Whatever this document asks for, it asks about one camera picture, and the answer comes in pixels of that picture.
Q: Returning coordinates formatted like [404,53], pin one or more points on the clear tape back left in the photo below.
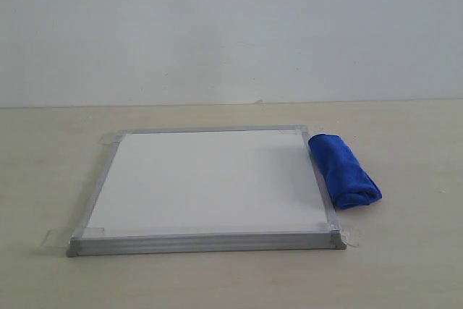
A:
[110,138]

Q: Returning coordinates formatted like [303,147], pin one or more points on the clear tape back right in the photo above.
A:
[295,130]

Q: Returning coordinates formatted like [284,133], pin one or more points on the aluminium framed whiteboard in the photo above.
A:
[207,189]

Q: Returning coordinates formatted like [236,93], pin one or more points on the clear tape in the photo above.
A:
[350,236]
[110,138]
[295,130]

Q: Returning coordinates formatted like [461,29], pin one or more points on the blue microfiber cloth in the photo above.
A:
[348,184]

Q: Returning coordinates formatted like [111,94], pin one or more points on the clear tape front right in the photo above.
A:
[350,236]

